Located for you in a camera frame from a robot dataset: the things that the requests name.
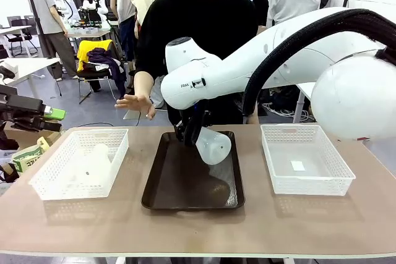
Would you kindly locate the translucent white conical flask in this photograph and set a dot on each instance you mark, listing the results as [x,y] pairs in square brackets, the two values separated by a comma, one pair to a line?
[213,149]
[96,165]

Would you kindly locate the mannequin in grey tank top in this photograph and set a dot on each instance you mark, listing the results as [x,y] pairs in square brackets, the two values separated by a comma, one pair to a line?
[125,7]

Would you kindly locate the white rectangular paper label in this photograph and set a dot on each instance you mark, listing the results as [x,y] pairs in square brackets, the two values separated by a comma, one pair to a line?
[297,165]

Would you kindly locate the black metal chair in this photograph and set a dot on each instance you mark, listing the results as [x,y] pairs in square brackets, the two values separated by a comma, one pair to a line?
[92,75]

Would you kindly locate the black light stand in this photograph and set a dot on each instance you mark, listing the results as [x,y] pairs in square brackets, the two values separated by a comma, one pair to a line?
[31,1]

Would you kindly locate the white perforated plastic basket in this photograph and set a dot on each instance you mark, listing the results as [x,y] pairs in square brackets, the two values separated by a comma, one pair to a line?
[92,135]
[294,134]

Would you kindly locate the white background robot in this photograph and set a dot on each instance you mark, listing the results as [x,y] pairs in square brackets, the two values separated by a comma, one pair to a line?
[92,1]

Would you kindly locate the yellow cloth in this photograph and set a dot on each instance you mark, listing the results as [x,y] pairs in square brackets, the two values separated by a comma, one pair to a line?
[83,50]

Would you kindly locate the brown cardboard box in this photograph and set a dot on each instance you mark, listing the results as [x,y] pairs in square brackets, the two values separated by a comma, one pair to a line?
[31,141]

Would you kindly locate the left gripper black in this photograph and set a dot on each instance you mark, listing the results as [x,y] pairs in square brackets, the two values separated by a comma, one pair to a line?
[3,118]

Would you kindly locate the dark purple clothes pile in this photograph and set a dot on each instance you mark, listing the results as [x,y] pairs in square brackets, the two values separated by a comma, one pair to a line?
[105,60]

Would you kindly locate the person's right forearm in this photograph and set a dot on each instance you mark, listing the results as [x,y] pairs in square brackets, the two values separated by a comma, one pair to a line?
[143,86]

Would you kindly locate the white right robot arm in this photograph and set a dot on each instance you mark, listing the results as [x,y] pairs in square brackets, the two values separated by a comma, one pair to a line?
[309,53]

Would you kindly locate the man in grey t-shirt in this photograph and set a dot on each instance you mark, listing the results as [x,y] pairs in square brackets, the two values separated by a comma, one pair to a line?
[46,13]

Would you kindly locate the dark brown plastic tray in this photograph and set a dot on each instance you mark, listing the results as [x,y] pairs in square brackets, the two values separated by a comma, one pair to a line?
[185,183]

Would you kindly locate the person's left forearm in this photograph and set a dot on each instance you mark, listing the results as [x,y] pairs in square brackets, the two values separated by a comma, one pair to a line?
[253,114]

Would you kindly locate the person in black shirt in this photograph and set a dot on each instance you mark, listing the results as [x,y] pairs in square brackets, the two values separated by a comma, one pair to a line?
[201,23]

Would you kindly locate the wooden top equipment table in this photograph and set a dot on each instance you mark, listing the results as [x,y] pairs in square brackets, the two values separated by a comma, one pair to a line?
[89,32]

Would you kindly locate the black office chair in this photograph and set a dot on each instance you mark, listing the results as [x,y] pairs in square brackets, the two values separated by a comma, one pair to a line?
[18,40]

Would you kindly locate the person's right hand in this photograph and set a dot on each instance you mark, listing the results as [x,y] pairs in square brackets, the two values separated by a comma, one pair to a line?
[136,103]

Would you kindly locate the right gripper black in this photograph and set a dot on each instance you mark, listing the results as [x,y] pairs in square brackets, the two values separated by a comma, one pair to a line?
[198,117]

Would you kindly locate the white side table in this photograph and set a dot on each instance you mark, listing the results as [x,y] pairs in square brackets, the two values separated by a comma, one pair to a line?
[31,63]

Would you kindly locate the green and white paper bag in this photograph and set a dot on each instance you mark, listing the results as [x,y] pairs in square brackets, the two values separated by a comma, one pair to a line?
[28,159]

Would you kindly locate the white far table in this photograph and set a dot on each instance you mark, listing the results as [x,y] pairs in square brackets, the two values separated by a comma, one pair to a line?
[12,29]

